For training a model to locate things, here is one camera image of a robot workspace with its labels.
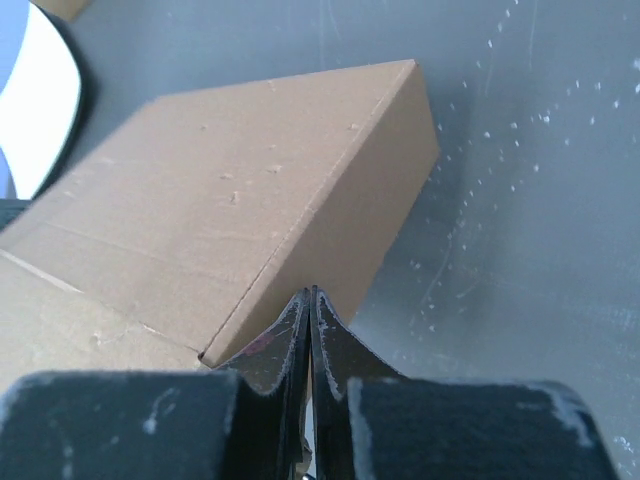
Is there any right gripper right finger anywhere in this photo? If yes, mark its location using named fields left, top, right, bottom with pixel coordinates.
left=309, top=286, right=404, bottom=479

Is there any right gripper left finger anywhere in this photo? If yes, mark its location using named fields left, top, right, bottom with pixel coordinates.
left=215, top=288, right=310, bottom=479

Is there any cardboard box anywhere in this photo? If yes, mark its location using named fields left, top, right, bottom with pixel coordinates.
left=32, top=0, right=91, bottom=22
left=1, top=60, right=439, bottom=386

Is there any white square board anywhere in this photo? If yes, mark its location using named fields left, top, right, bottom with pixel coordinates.
left=1, top=1, right=82, bottom=200

